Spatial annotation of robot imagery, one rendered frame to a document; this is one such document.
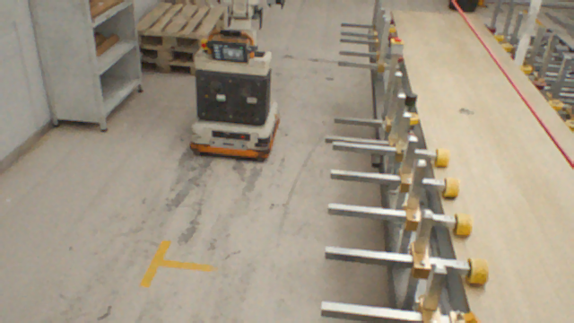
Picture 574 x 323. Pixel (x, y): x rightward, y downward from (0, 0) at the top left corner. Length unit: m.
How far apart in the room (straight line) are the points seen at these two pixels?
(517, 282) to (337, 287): 1.33
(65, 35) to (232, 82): 1.34
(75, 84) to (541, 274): 3.64
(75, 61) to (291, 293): 2.55
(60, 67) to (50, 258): 1.75
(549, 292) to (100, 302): 2.13
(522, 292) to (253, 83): 2.54
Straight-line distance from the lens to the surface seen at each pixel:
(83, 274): 3.16
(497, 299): 1.80
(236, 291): 2.93
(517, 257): 2.00
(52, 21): 4.41
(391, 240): 2.23
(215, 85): 3.90
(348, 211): 1.92
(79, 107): 4.59
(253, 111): 3.91
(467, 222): 1.97
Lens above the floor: 2.06
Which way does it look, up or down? 30 degrees down
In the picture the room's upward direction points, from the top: 4 degrees clockwise
